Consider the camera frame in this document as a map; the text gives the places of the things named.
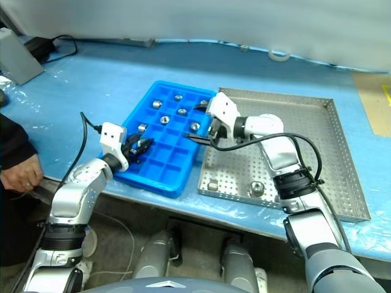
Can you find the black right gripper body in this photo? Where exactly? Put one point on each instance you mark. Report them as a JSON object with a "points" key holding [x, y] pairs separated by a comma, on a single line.
{"points": [[218, 131]]}

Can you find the grey metal box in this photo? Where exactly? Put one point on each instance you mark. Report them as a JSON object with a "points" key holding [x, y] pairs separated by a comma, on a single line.
{"points": [[15, 58]]}

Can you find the blue plastic compartment tray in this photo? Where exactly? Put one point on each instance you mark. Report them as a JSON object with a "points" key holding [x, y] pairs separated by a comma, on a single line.
{"points": [[175, 154]]}

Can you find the person forearm dark sleeve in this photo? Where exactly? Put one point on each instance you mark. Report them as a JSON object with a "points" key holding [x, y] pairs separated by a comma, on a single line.
{"points": [[12, 140]]}

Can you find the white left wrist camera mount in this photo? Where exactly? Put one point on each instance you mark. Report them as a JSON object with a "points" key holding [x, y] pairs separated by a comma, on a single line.
{"points": [[110, 134]]}

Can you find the white tape roll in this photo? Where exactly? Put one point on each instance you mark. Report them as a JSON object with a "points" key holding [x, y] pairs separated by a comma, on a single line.
{"points": [[276, 57]]}

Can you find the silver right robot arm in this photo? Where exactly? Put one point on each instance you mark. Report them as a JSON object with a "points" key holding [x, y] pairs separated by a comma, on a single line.
{"points": [[281, 152]]}

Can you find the person bare hand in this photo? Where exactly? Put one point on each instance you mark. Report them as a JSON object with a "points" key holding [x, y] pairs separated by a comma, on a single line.
{"points": [[21, 175]]}

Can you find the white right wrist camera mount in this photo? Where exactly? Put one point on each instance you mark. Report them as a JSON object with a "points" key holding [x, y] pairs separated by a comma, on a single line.
{"points": [[224, 108]]}

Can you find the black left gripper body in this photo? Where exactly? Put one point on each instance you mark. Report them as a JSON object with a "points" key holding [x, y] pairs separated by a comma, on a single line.
{"points": [[129, 149]]}

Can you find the black silver metal roller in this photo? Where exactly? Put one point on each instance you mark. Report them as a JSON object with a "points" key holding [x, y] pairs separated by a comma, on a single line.
{"points": [[165, 119], [156, 104], [257, 188], [204, 102], [178, 97], [212, 185], [142, 128], [194, 125], [182, 111]]}

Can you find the person dark clothed body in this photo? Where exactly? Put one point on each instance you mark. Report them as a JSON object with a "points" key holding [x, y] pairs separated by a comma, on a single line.
{"points": [[16, 229]]}

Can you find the black power adapter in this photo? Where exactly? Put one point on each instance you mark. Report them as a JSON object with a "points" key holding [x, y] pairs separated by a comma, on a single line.
{"points": [[39, 48]]}

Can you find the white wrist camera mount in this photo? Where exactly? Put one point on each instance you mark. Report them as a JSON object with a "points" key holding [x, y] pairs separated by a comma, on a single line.
{"points": [[110, 134], [224, 108]]}

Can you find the grey rounded leg shape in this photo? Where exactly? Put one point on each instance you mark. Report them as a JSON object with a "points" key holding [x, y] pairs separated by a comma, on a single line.
{"points": [[155, 253], [238, 265]]}

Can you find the perforated steel tray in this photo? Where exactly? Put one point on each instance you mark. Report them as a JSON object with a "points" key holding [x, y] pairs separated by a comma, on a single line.
{"points": [[320, 152]]}

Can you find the crumpled clear plastic film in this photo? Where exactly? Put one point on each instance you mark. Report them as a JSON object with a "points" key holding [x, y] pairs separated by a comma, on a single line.
{"points": [[7, 84]]}

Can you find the grey robot torso shell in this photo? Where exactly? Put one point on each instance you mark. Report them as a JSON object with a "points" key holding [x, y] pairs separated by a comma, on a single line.
{"points": [[165, 286]]}

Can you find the brown cardboard sheet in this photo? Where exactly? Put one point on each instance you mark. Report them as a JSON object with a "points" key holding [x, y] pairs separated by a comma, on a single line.
{"points": [[371, 107]]}

